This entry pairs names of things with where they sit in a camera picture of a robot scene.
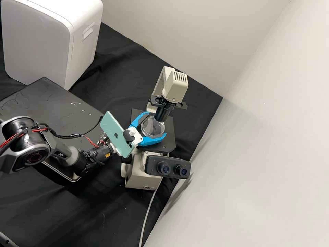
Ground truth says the cream microscope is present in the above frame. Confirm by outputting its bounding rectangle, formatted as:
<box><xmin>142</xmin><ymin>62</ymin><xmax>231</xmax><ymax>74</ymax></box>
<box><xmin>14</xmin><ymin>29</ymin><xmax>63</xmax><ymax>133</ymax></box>
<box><xmin>121</xmin><ymin>66</ymin><xmax>192</xmax><ymax>192</ymax></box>

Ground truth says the grey cable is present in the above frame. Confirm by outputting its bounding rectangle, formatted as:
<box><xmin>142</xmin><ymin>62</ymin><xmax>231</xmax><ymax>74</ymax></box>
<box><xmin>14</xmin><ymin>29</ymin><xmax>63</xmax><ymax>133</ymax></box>
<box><xmin>139</xmin><ymin>189</ymin><xmax>158</xmax><ymax>243</ymax></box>

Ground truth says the black cable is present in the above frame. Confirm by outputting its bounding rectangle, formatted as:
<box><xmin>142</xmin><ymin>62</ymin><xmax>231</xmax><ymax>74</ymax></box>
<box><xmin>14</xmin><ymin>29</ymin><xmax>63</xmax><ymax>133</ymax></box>
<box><xmin>50</xmin><ymin>115</ymin><xmax>104</xmax><ymax>138</ymax></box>

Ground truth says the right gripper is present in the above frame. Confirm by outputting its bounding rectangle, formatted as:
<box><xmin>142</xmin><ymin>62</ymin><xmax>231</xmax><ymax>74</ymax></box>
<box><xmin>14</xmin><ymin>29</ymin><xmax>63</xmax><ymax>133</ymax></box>
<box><xmin>127</xmin><ymin>111</ymin><xmax>168</xmax><ymax>148</ymax></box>

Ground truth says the white box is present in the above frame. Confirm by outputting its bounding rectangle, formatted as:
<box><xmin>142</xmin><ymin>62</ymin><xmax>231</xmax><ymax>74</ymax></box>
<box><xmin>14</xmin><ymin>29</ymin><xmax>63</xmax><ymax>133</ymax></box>
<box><xmin>1</xmin><ymin>0</ymin><xmax>104</xmax><ymax>91</ymax></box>

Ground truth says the right wrist camera phone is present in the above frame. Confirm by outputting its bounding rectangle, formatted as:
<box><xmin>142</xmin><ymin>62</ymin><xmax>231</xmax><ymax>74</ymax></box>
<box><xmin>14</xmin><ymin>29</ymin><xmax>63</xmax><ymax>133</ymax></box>
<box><xmin>99</xmin><ymin>111</ymin><xmax>143</xmax><ymax>159</ymax></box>

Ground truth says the black tray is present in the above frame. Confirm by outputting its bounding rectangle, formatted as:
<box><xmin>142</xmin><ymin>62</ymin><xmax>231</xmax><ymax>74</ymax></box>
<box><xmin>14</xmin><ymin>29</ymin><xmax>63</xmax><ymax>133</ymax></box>
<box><xmin>0</xmin><ymin>77</ymin><xmax>105</xmax><ymax>183</ymax></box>

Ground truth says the petri dish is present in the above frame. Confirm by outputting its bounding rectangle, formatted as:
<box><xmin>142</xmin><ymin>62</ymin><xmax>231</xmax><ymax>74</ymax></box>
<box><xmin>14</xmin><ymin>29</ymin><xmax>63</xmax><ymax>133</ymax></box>
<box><xmin>140</xmin><ymin>115</ymin><xmax>166</xmax><ymax>137</ymax></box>

